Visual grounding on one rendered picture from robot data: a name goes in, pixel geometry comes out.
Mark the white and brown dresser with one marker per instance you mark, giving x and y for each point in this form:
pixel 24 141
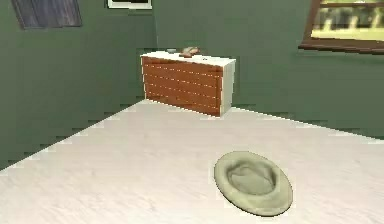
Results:
pixel 182 83

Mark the tan object on dresser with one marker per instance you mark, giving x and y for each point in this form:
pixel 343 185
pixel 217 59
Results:
pixel 189 52

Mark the small grey bowl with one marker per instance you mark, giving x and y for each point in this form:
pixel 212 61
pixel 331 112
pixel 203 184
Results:
pixel 171 50

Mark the beige round hat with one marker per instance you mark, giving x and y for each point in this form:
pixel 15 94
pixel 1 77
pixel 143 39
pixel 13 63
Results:
pixel 253 182

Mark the white framed wall picture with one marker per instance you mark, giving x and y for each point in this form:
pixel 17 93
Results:
pixel 130 3

